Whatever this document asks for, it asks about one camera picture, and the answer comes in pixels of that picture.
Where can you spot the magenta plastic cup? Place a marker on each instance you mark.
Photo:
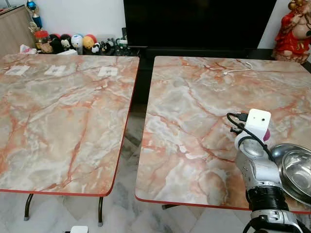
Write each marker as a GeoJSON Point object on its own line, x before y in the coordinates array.
{"type": "Point", "coordinates": [267, 134]}

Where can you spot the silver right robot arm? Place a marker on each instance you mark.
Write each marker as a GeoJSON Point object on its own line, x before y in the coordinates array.
{"type": "Point", "coordinates": [262, 174]}

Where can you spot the stainless steel bowl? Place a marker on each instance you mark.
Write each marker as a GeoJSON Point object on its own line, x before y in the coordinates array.
{"type": "Point", "coordinates": [296, 172]}

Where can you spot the red and gold statue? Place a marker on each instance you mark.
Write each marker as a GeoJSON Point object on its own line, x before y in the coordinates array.
{"type": "Point", "coordinates": [294, 36]}

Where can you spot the black television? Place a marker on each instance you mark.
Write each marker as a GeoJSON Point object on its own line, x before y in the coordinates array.
{"type": "Point", "coordinates": [199, 22]}

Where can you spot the dark green toy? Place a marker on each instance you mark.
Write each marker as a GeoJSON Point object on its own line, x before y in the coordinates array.
{"type": "Point", "coordinates": [121, 47]}

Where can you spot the white paper label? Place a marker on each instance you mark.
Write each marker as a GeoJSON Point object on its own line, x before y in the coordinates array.
{"type": "Point", "coordinates": [55, 70]}
{"type": "Point", "coordinates": [108, 72]}
{"type": "Point", "coordinates": [17, 70]}

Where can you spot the small panda figurine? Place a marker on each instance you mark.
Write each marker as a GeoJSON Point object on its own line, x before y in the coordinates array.
{"type": "Point", "coordinates": [95, 47]}

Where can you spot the yellow and red figurine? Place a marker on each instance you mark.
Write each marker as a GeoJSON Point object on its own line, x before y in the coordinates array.
{"type": "Point", "coordinates": [89, 42]}

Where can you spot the white and blue figurine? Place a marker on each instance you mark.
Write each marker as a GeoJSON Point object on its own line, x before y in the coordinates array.
{"type": "Point", "coordinates": [77, 42]}

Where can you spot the marble folding table with labels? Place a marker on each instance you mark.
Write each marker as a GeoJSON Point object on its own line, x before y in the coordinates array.
{"type": "Point", "coordinates": [58, 126]}

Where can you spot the black round figurine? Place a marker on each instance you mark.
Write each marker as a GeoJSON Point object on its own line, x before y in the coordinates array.
{"type": "Point", "coordinates": [66, 42]}
{"type": "Point", "coordinates": [55, 43]}

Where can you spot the glass jar with red lid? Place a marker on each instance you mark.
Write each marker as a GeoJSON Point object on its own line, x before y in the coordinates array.
{"type": "Point", "coordinates": [42, 41]}

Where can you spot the pink tissue packet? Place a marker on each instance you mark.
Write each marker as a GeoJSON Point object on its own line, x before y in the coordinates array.
{"type": "Point", "coordinates": [27, 48]}

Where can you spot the wooden cabinet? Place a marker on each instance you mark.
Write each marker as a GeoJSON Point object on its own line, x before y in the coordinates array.
{"type": "Point", "coordinates": [13, 31]}

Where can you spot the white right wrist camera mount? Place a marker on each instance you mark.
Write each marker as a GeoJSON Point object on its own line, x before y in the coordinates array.
{"type": "Point", "coordinates": [255, 122]}

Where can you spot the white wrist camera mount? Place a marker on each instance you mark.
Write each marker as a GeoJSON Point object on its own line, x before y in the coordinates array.
{"type": "Point", "coordinates": [79, 229]}
{"type": "Point", "coordinates": [255, 122]}

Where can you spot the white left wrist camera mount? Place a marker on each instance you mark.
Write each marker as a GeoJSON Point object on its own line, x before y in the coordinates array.
{"type": "Point", "coordinates": [79, 229]}

